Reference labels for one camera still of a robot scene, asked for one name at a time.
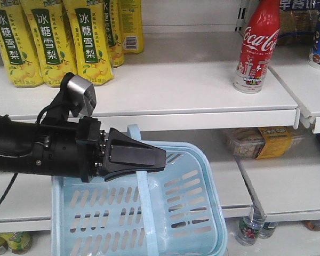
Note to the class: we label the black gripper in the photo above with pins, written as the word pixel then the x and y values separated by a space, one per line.
pixel 69 149

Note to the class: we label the light blue plastic basket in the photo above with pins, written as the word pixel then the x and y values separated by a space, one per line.
pixel 172 212

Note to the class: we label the red coca-cola bottle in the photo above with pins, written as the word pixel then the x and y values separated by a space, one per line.
pixel 259 40

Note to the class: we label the clear cookie box yellow label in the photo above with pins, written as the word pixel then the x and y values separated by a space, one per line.
pixel 262 142

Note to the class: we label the clear water bottle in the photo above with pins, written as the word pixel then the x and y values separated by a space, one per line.
pixel 248 230

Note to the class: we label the yellow pear drink carton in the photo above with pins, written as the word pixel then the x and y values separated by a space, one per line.
pixel 53 39
pixel 17 46
pixel 92 51

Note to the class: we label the blue biscuit bag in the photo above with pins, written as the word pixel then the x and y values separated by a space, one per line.
pixel 298 21

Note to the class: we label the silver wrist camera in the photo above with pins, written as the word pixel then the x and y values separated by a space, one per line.
pixel 82 94

